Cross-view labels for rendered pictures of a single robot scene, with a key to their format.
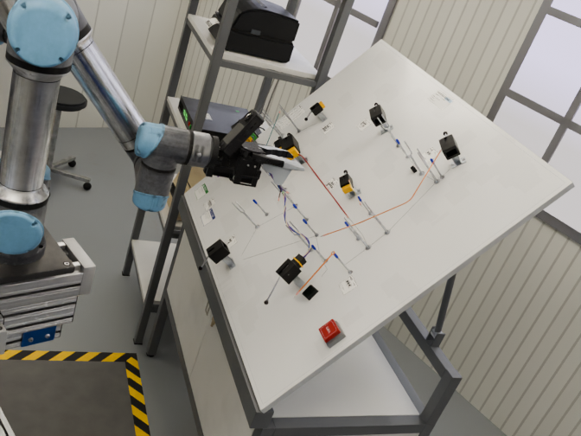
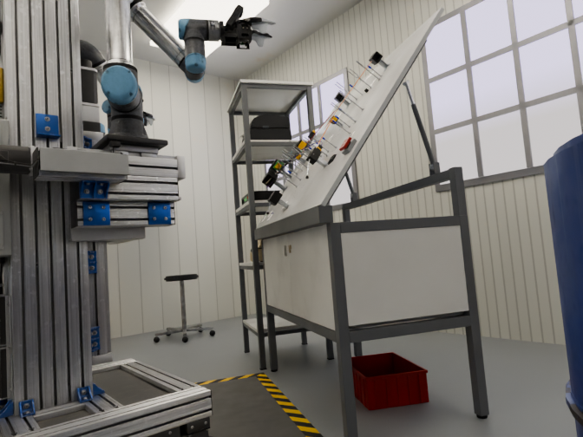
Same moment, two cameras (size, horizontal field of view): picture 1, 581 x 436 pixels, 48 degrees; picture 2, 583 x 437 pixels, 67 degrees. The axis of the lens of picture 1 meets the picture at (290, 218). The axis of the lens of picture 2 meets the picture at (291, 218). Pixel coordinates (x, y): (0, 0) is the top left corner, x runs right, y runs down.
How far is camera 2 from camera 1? 1.47 m
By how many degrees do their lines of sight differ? 33
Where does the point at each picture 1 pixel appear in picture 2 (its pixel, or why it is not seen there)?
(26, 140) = (116, 27)
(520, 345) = (546, 269)
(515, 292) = (517, 237)
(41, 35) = not seen: outside the picture
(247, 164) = (242, 27)
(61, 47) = not seen: outside the picture
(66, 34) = not seen: outside the picture
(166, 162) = (195, 31)
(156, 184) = (194, 46)
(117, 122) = (169, 43)
